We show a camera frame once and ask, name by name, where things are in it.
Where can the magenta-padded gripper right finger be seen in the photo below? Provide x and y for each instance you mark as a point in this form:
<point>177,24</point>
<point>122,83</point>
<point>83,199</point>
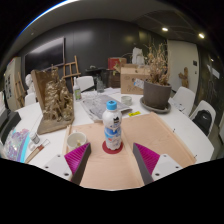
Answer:
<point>148,159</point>

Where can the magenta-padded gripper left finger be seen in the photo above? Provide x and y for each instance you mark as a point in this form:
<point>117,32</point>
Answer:
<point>75,159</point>

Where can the white blue-capped drink bottle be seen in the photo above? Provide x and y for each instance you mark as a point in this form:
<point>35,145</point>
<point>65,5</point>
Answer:
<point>112,130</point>

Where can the thin wooden stick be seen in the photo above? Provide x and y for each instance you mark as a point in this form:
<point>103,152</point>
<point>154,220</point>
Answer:
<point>66,140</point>

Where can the flat round red coaster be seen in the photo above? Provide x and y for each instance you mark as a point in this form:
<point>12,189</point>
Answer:
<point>106,150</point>

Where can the wooden paintbrush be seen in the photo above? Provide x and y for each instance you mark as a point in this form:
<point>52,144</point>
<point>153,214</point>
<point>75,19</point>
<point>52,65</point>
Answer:
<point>37,151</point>

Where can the small paint jar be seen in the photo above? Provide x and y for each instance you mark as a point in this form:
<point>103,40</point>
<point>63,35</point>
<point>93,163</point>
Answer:
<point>34,138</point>

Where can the yellow tag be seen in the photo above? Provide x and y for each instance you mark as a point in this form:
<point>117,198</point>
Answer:
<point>134,114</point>

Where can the grey round plant saucer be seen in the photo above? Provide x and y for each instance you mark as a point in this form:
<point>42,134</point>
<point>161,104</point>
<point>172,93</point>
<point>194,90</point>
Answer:
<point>166,109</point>

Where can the spread newspaper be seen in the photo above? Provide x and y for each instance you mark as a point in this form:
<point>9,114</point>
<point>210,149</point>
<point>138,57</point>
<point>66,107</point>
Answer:
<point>96,106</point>

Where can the colourful painting sheet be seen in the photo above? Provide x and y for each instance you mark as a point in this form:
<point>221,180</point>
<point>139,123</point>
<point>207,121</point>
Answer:
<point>15,146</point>

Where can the small white bowl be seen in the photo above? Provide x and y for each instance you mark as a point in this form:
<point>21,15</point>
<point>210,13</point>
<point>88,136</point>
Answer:
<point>126,100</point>

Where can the dried plant in grey pot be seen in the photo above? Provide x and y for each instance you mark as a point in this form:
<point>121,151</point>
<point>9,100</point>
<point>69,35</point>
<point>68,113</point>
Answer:
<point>156,96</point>

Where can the black backpack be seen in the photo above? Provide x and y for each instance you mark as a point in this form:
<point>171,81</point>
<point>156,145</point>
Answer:
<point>202,121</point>

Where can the clear spray bottle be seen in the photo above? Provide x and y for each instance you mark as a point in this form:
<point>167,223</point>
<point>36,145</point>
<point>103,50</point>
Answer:
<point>77,91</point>

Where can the white chair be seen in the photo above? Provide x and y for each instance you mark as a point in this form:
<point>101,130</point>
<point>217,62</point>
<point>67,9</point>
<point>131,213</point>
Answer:
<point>86,82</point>
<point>185,98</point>
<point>208,106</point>
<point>30,99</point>

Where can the black flat case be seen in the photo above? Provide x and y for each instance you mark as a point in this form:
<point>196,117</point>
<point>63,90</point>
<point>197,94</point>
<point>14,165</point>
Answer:
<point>8,125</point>

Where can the clear glass flask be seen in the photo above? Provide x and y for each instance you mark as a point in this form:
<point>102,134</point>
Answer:
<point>100,86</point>

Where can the brown cardboard box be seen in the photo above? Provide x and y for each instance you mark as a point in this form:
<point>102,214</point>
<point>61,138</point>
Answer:
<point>131,81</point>

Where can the wooden easel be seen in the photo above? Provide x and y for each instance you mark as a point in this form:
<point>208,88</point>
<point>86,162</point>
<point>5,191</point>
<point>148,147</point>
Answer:
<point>71,73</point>
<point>20,90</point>

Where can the wooden figure statue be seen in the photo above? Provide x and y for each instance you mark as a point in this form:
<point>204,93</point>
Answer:
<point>183,77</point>

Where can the white plaster bust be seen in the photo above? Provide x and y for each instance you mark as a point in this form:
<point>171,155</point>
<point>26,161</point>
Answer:
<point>29,82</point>

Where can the red box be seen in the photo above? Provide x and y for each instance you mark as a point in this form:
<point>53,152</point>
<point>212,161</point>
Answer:
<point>115,63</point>

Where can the white cabinet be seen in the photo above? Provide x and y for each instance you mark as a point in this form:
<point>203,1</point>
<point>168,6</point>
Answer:
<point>11,78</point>

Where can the round recessed ceiling light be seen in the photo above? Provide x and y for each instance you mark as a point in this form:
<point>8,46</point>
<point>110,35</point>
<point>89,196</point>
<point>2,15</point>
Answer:
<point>164,29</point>
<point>201,35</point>

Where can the black wall screen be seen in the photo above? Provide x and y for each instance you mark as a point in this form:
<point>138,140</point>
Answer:
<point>45,55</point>

